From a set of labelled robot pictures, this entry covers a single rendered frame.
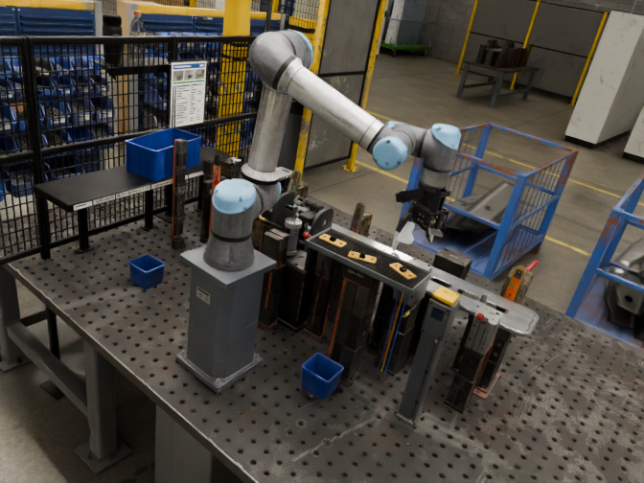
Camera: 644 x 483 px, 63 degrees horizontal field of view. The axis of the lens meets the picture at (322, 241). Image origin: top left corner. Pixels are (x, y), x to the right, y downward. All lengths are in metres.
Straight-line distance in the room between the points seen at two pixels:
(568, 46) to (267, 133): 12.53
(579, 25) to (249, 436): 12.85
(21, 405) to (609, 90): 8.71
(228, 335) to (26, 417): 1.31
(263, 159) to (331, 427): 0.82
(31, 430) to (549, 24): 12.99
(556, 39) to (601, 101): 4.55
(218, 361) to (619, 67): 8.50
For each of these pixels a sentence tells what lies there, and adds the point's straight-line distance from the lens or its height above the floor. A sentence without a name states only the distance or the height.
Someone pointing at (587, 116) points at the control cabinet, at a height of 0.47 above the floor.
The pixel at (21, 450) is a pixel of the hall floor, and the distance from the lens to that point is 2.60.
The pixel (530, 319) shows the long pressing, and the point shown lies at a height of 1.00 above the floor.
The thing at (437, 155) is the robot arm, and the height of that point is 1.53.
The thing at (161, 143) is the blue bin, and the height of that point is 1.10.
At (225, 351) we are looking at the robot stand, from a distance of 1.67.
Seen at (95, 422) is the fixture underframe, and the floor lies 0.22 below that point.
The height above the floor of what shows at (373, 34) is 1.40.
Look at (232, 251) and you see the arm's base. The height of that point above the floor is 1.16.
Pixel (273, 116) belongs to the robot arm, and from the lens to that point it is 1.50.
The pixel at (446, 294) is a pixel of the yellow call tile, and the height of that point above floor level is 1.16.
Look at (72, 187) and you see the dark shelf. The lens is 2.21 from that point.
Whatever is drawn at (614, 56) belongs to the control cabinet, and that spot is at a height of 1.41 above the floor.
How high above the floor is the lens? 1.91
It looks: 27 degrees down
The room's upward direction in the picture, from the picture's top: 10 degrees clockwise
